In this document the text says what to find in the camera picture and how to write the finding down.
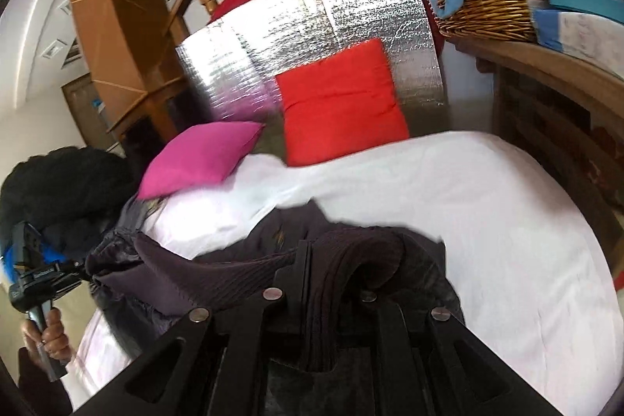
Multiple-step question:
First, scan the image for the white patterned box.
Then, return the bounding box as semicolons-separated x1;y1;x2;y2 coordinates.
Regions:
531;9;624;66

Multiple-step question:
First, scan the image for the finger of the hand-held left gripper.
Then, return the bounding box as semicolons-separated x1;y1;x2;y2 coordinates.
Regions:
53;260;94;292

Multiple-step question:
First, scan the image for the pile of black coats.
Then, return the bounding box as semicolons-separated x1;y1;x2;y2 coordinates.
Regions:
0;146;137;261

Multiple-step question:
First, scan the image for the silver insulation sheet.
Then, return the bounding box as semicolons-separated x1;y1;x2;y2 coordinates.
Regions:
175;0;447;154

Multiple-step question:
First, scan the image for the wooden table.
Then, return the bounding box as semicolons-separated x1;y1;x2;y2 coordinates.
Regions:
446;36;624;251

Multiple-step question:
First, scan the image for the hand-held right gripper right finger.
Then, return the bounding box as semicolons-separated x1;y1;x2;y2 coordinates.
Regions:
336;287;569;416

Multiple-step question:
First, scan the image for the black quilted jacket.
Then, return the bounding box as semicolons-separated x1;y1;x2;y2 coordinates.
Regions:
85;199;466;378

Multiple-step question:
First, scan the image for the person's left forearm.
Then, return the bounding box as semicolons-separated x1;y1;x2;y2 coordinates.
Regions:
17;348;74;416

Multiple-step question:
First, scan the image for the pink pillow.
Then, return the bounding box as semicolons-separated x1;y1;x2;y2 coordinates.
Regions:
136;121;266;201

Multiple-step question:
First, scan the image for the wooden column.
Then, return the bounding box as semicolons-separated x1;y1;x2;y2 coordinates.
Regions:
66;0;191;139

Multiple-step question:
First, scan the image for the person's left hand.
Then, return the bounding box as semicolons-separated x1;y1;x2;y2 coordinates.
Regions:
20;308;74;363

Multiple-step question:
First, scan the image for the white blanket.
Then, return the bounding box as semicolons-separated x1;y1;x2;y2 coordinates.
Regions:
63;131;612;416

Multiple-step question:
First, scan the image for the red pillow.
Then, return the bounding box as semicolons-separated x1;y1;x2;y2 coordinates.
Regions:
274;38;410;167

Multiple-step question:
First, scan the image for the grey cloth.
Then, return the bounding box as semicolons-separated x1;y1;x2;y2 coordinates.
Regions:
117;196;167;232

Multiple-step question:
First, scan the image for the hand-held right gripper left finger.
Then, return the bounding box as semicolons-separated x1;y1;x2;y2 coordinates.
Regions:
90;241;313;416

